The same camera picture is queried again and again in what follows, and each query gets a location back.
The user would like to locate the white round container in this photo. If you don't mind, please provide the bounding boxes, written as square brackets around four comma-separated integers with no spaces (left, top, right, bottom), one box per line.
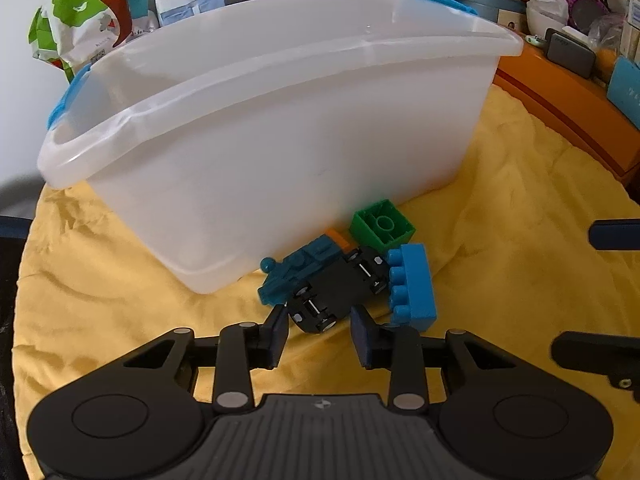
[526,0,576,36]

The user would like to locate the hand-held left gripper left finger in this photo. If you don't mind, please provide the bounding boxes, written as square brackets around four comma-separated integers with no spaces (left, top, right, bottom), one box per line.
[122,305,291,413]

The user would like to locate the small orange toy brick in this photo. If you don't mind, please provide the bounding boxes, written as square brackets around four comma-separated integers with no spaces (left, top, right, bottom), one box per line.
[325,229,353,251]

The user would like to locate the yellow cloth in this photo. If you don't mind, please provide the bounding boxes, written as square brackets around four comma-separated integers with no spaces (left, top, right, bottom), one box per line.
[10,85,640,480]

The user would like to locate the green and white bag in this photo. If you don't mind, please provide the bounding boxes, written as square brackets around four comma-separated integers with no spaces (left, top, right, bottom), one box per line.
[27,0,161,83]

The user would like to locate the translucent plastic container blue handles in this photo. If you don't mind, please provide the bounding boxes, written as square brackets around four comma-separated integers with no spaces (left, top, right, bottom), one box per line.
[37,0,524,295]

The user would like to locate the teal toy brick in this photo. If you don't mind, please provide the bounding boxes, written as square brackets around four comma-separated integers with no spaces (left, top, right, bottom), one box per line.
[257,236,353,306]

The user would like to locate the black mesh bin blue frame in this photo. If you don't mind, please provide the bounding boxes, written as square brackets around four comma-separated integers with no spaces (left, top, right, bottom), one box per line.
[0,215,36,480]

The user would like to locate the light blue box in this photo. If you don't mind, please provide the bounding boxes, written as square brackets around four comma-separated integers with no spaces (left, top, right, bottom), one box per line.
[606,56,640,128]

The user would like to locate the purple round item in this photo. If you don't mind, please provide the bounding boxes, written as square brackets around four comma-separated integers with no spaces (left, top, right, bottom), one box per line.
[567,0,611,28]

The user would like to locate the dark grey small case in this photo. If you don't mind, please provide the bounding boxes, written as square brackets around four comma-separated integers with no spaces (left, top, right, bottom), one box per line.
[544,28,597,79]

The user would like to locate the orange box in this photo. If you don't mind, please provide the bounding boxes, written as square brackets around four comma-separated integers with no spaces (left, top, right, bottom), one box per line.
[492,35,640,178]

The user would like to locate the blue toy brick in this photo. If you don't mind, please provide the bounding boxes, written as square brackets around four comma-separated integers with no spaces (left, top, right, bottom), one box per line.
[384,243,438,333]

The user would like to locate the black toy car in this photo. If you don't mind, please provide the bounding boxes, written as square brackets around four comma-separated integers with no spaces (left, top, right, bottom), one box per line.
[285,246,393,333]

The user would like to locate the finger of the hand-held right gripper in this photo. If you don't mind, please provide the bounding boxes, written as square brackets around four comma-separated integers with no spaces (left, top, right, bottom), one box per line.
[587,220,640,251]
[550,331,640,403]

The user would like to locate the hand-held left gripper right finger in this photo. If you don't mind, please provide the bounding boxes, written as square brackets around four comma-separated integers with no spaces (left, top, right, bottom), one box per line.
[350,305,521,413]

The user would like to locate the green square toy brick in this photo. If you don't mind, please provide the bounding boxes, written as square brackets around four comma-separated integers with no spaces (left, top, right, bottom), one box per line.
[349,199,417,251]

